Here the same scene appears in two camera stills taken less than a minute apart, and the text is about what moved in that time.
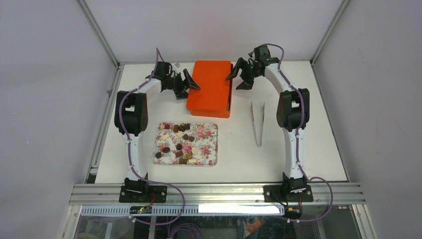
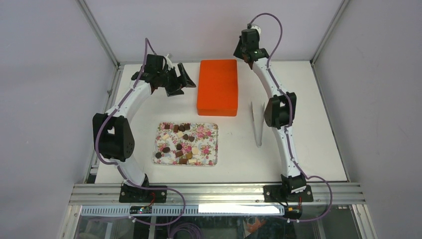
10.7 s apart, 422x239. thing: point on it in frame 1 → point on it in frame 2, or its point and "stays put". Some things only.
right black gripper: [248, 83] → [236, 53]
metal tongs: [259, 145] stays put
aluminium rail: [323, 193] stays put
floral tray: [186, 144] stays put
